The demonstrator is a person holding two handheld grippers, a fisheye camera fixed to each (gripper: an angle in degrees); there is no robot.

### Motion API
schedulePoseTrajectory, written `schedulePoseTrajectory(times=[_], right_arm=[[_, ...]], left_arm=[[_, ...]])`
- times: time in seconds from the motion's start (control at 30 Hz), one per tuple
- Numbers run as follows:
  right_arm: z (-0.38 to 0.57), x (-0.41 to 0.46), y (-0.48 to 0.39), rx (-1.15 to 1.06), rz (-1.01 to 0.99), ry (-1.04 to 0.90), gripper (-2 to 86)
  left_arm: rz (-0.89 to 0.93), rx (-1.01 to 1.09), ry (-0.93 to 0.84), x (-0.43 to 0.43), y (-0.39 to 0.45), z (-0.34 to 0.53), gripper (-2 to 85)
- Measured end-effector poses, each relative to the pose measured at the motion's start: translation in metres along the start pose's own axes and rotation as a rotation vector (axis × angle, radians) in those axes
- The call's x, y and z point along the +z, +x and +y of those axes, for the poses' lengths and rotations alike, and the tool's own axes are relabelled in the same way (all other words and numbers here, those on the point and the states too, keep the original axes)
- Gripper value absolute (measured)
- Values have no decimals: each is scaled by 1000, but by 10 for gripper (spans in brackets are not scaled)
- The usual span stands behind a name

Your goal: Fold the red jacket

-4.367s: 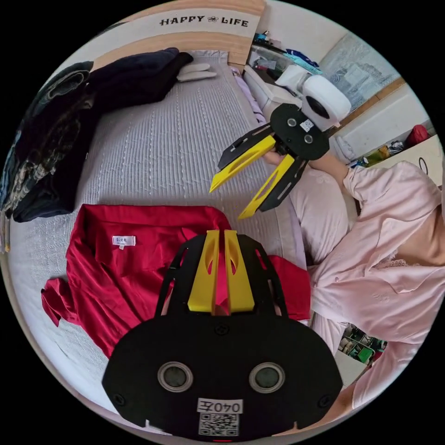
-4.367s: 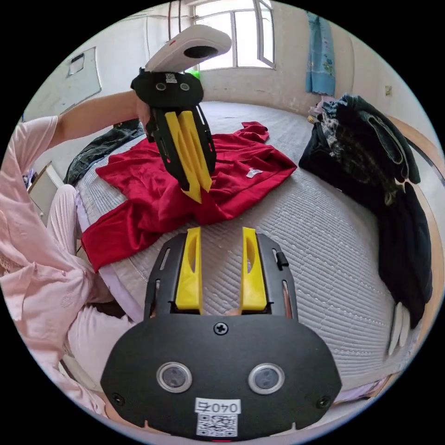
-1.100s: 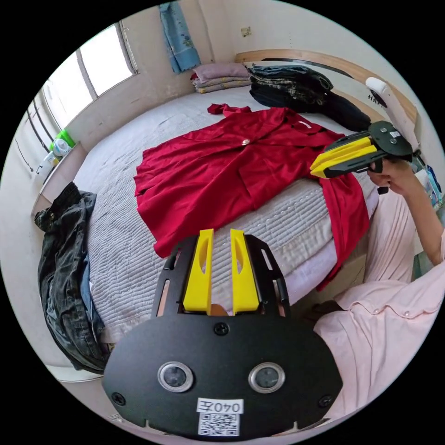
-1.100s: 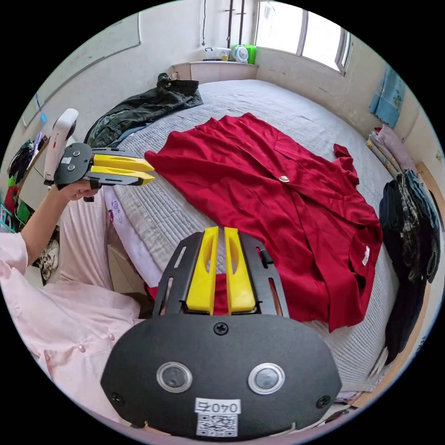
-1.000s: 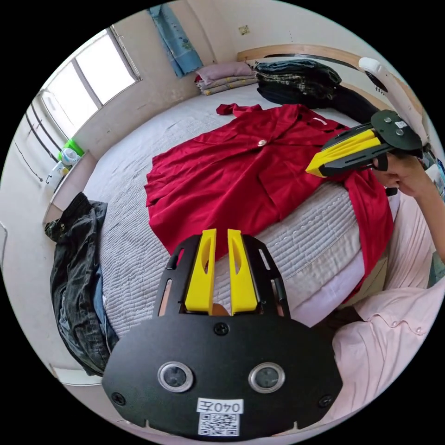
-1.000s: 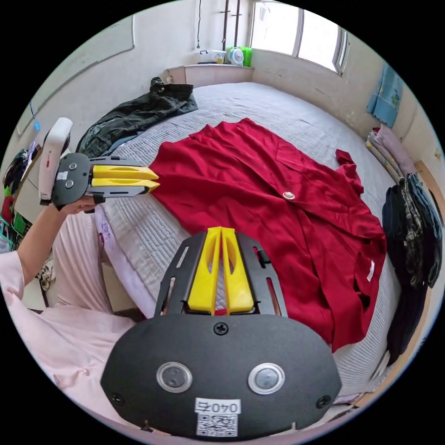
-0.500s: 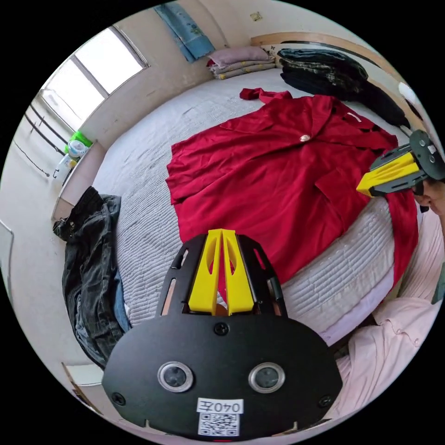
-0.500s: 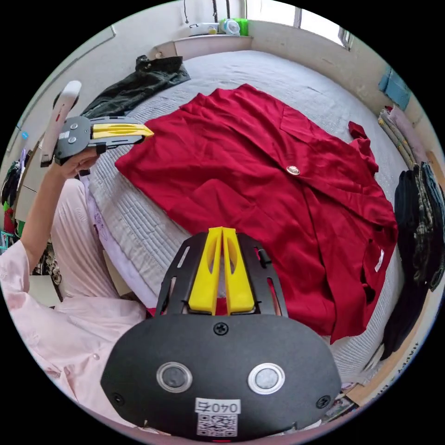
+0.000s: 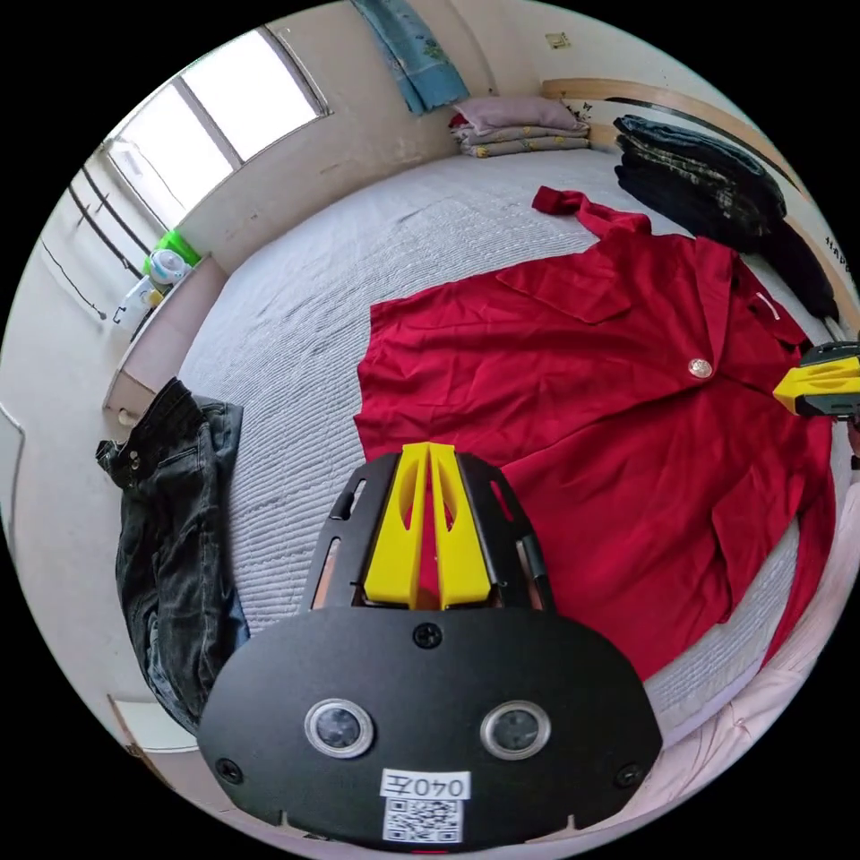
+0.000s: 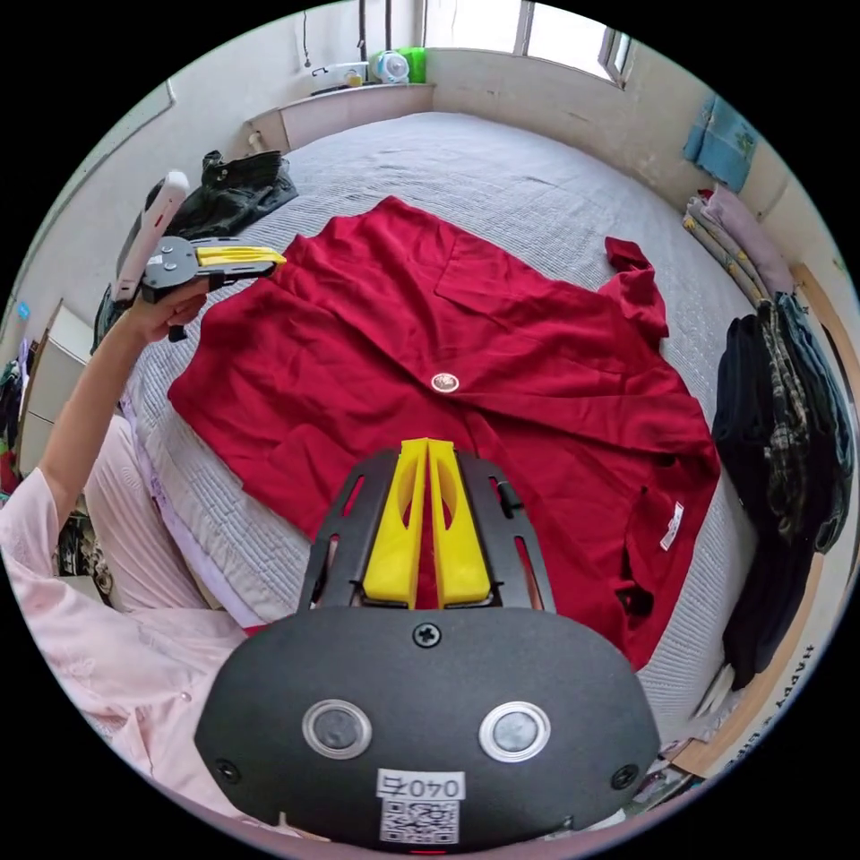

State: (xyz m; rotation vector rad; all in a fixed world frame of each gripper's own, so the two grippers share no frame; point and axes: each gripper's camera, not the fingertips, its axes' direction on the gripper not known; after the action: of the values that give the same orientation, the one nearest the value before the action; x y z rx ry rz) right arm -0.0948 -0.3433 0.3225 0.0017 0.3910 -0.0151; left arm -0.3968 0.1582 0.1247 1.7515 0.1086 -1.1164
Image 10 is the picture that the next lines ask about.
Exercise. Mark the person's left forearm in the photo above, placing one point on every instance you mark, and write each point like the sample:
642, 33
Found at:
87, 403

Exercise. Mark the beige shelf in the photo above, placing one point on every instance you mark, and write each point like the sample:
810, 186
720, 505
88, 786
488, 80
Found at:
349, 111

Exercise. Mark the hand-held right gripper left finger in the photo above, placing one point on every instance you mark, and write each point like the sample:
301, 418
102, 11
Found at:
395, 537

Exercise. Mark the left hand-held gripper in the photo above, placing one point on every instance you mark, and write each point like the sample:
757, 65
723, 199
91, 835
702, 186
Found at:
166, 263

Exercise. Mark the white cupboard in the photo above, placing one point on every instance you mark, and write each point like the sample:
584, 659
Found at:
54, 383

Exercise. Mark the small white fan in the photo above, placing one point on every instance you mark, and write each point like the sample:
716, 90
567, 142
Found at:
391, 67

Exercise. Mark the blue hanging towel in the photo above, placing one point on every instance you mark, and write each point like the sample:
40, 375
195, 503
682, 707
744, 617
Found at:
722, 144

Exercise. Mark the bed with grey quilt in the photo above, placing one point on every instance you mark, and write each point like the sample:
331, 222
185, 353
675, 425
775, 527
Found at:
484, 161

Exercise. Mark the person's left hand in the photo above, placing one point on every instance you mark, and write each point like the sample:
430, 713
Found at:
164, 316

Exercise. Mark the folded floral bedding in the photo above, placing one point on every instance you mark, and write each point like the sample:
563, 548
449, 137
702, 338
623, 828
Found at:
736, 245

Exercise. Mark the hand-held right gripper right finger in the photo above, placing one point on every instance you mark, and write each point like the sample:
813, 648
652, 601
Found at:
463, 537

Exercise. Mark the dark crumpled garment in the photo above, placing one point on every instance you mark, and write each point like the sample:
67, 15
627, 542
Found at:
235, 191

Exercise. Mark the window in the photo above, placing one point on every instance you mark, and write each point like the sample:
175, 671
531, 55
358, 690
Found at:
470, 23

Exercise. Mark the pile of clothes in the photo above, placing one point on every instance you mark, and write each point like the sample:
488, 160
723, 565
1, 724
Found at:
773, 437

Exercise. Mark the red jacket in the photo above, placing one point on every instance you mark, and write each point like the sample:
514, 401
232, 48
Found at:
403, 322

